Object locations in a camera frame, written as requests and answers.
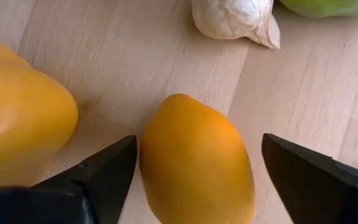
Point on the yellow bell pepper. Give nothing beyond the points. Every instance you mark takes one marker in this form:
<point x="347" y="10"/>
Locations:
<point x="20" y="118"/>

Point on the white garlic bulb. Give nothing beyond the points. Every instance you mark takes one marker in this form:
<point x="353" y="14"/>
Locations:
<point x="228" y="15"/>

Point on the orange-yellow mango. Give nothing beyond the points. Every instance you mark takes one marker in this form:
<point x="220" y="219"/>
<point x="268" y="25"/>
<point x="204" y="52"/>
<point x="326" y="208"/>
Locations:
<point x="194" y="161"/>

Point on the light green chayote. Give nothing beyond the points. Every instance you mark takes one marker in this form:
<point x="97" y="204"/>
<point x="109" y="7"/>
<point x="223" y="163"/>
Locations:
<point x="328" y="6"/>

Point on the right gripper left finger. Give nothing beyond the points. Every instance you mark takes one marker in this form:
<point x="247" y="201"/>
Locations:
<point x="73" y="196"/>

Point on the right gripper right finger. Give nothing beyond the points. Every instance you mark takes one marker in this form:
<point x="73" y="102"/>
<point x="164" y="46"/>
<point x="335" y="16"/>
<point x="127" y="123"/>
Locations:
<point x="322" y="189"/>

